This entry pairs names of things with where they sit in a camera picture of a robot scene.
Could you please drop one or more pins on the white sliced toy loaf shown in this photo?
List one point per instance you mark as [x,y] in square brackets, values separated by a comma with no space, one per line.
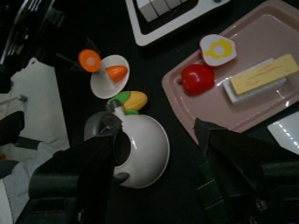
[146,10]

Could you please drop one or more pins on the pink plastic tray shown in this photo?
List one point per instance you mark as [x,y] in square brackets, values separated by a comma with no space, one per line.
[217,108]

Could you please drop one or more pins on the white frame rack black inside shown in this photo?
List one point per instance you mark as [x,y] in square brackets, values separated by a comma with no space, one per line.
[154,36]

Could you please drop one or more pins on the orange toy carrot top piece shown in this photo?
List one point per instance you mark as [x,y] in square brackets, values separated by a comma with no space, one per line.
[88,59]

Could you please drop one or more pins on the small white plate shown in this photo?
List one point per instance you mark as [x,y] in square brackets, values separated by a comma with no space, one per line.
[101,87]

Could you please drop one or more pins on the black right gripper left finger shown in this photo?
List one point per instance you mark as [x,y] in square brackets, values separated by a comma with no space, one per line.
[81,175]

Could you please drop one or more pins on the toy corn with green husk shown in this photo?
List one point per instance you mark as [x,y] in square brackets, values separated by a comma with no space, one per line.
[133,100]

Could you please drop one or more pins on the white toy slab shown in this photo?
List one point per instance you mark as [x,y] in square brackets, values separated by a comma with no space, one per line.
[237,97]

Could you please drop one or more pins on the orange toy carrot tip piece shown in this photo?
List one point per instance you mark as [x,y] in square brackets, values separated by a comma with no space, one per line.
[116,73]

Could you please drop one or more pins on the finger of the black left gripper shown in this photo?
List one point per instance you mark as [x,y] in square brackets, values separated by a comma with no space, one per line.
[90,45]
[72,62]

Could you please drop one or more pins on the black chair part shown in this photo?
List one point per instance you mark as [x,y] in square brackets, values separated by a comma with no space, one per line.
[9,128]

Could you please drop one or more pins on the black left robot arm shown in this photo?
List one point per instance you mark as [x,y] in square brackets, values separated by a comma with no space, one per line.
[22,29]

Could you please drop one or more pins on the yellow toy slab with streaks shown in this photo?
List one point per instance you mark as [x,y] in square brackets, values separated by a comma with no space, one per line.
[264,74]

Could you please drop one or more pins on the toy fried egg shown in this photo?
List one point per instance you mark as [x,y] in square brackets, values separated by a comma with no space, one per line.
[217,51]

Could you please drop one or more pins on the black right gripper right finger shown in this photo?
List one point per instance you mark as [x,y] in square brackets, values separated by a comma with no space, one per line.
[229,163]

